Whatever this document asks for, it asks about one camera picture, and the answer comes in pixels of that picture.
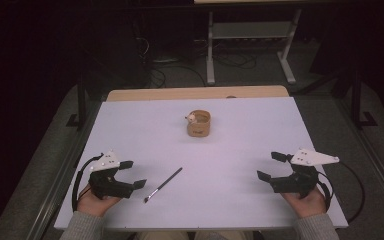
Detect black floor cables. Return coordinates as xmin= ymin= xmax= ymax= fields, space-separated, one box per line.
xmin=144 ymin=36 xmax=259 ymax=88

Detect tan pen holder with figurine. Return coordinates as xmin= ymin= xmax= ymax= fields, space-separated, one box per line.
xmin=185 ymin=109 xmax=212 ymax=138

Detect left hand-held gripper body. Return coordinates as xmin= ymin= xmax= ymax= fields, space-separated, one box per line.
xmin=88 ymin=149 xmax=136 ymax=200

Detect grey metal stand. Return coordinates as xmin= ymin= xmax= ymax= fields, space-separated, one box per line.
xmin=205 ymin=8 xmax=303 ymax=86

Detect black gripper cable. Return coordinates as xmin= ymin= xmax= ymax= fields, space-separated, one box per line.
xmin=71 ymin=152 xmax=105 ymax=213
xmin=315 ymin=161 xmax=366 ymax=224

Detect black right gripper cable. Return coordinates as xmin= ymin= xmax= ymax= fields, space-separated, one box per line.
xmin=315 ymin=161 xmax=366 ymax=224

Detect black metal stand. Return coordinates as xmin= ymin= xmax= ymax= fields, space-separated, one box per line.
xmin=349 ymin=68 xmax=379 ymax=130
xmin=65 ymin=79 xmax=92 ymax=130

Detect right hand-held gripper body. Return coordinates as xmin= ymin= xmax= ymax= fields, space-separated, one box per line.
xmin=269 ymin=147 xmax=341 ymax=200

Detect person's right hand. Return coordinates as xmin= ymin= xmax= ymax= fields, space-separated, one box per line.
xmin=280 ymin=186 xmax=328 ymax=219

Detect black pen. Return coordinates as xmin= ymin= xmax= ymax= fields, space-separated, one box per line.
xmin=143 ymin=167 xmax=184 ymax=204

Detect person's left hand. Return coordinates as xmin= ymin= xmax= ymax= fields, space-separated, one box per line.
xmin=76 ymin=184 xmax=123 ymax=218

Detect white table board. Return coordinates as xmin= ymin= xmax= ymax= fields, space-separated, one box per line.
xmin=53 ymin=97 xmax=349 ymax=232

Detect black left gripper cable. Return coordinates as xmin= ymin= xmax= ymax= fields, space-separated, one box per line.
xmin=71 ymin=152 xmax=105 ymax=213

